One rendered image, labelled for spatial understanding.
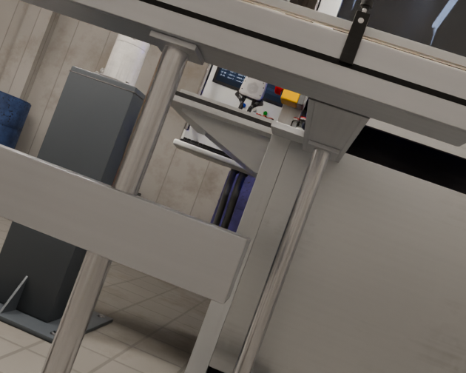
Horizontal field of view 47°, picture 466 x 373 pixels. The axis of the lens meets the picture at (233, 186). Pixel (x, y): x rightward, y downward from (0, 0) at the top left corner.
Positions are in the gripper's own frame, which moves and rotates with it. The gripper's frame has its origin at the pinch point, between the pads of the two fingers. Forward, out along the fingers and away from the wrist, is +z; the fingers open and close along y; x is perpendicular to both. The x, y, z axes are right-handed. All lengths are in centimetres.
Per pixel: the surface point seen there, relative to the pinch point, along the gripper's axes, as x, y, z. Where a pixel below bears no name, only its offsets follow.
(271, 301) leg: -70, 40, 59
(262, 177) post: -48, 22, 27
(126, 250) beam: -128, 12, 53
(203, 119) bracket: -38.0, -5.8, 14.9
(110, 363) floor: -54, 1, 99
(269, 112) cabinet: 56, 3, -13
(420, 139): -48, 64, -4
